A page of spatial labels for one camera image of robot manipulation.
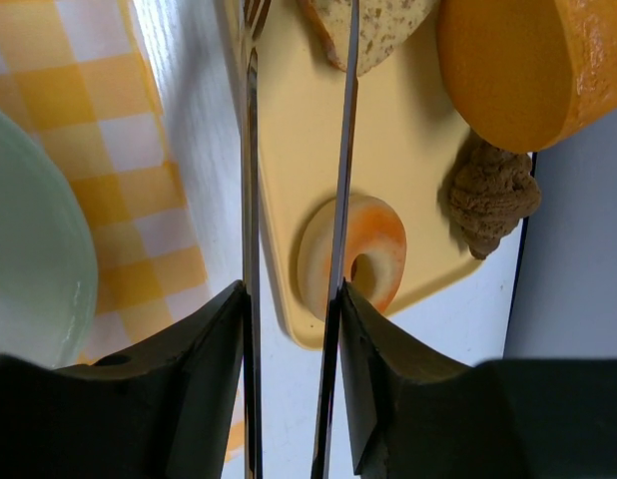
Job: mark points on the yellow serving tray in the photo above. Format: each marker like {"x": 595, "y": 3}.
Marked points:
{"x": 408, "y": 140}

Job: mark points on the glazed donut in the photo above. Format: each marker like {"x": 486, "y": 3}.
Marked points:
{"x": 375, "y": 253}

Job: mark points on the yellow checkered placemat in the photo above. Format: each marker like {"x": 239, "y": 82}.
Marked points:
{"x": 76, "y": 76}

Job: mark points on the brown chocolate bread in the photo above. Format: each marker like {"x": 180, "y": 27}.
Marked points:
{"x": 490, "y": 194}

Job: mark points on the orange bread loaf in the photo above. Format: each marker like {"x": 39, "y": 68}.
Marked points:
{"x": 525, "y": 75}

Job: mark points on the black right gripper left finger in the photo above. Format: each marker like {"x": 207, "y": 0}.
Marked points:
{"x": 161, "y": 408}

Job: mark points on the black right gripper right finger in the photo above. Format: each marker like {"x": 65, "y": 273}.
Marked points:
{"x": 413, "y": 412}

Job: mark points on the pale green round plate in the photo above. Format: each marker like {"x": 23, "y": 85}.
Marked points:
{"x": 48, "y": 266}

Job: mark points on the metal serving tongs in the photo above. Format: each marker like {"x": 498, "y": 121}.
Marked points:
{"x": 251, "y": 21}

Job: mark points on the sliced toast bread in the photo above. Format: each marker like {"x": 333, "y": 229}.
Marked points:
{"x": 383, "y": 26}

